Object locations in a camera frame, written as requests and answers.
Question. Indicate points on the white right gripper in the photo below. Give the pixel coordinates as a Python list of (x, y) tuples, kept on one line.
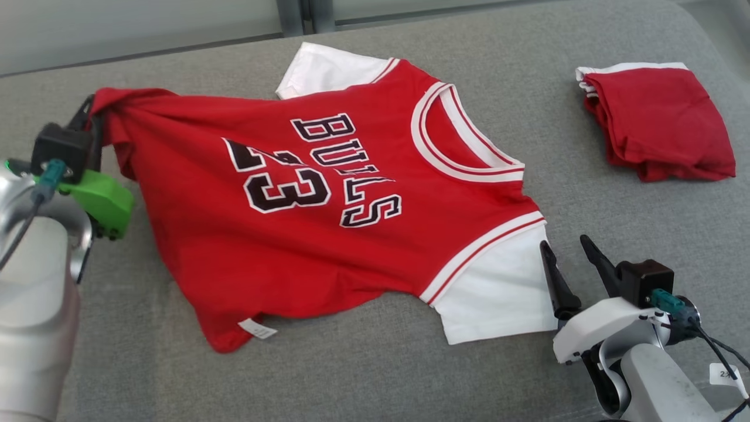
[(603, 328)]

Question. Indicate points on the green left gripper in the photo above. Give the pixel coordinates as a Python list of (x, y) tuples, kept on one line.
[(108, 205)]

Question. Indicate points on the red Bulls 23 jersey shirt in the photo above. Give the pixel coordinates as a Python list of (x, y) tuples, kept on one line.
[(205, 252)]

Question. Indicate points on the red shorts with white stripe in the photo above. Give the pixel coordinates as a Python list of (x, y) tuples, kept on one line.
[(662, 123)]

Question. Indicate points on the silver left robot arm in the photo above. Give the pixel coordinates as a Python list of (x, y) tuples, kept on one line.
[(32, 322)]

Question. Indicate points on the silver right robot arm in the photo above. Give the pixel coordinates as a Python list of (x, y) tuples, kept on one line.
[(662, 387)]

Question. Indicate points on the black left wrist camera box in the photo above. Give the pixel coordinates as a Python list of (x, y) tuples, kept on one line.
[(61, 146)]

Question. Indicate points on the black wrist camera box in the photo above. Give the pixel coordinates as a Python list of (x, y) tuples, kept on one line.
[(644, 281), (61, 146)]

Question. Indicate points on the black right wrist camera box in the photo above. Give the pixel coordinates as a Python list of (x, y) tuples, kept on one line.
[(644, 281)]

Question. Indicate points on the grey partition post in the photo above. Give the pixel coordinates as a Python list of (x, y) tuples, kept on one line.
[(304, 14)]

